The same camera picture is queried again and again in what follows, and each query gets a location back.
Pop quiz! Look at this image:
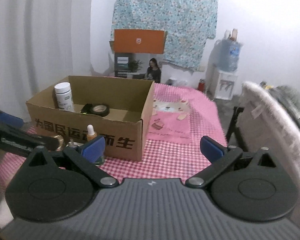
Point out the green dropper bottle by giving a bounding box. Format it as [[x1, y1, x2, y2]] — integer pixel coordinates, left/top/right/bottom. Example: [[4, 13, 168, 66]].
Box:
[[84, 125, 106, 166]]

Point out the gold lid cream jar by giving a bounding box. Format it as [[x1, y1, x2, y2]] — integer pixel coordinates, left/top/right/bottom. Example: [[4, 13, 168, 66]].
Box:
[[47, 135, 64, 151]]

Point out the black tape roll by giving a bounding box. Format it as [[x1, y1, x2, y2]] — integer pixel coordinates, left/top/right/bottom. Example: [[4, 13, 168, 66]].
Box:
[[90, 104, 110, 117]]

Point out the white pill bottle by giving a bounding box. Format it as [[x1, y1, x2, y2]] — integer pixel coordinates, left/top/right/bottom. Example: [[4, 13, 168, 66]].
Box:
[[54, 82, 75, 112]]

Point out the pink checkered tablecloth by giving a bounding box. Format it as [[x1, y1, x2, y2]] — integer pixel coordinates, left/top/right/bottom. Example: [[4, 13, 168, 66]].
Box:
[[0, 82, 228, 193]]

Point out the brown cardboard box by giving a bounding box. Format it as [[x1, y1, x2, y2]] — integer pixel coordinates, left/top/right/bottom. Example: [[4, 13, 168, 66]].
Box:
[[26, 76, 155, 161]]

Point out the bed with grey blanket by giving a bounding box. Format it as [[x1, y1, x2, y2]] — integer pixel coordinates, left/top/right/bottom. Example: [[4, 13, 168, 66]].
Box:
[[226, 81, 300, 205]]

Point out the red thermos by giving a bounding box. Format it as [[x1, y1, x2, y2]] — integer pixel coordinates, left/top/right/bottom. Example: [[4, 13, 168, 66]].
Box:
[[197, 79, 205, 93]]

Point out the water dispenser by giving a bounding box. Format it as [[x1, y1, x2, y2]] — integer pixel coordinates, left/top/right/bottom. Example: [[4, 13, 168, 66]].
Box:
[[206, 64, 238, 101]]

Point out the white plastic bag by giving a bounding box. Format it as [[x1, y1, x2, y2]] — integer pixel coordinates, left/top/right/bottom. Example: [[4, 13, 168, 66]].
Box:
[[165, 77, 187, 87]]

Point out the blue water jug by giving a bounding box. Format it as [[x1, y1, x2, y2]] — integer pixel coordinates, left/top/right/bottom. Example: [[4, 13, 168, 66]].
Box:
[[216, 39, 243, 72]]

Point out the white curtain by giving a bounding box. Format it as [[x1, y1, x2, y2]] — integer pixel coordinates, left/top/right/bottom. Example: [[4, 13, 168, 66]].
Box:
[[0, 0, 92, 119]]

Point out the orange Philips box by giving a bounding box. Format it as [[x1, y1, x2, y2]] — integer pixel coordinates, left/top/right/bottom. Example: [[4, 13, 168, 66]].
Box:
[[109, 29, 167, 79]]

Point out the floral blue wall cloth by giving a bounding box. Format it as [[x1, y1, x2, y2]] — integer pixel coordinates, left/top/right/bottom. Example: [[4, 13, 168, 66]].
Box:
[[110, 0, 218, 71]]

